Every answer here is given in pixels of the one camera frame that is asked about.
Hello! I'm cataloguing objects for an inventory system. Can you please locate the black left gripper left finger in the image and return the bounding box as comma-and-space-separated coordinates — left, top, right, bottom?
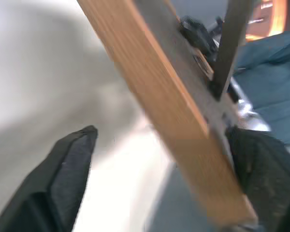
0, 125, 98, 232

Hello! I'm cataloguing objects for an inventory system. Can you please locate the teal fabric cover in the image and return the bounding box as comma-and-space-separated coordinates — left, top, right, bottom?
231, 30, 290, 147

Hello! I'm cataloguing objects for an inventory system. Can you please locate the orange wooden furniture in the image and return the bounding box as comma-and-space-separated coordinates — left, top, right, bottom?
244, 0, 290, 42

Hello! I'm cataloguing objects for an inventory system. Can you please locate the wooden board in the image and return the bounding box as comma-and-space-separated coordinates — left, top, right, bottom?
76, 0, 260, 230

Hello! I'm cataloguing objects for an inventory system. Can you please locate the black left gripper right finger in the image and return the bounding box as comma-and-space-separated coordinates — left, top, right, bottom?
225, 126, 290, 232

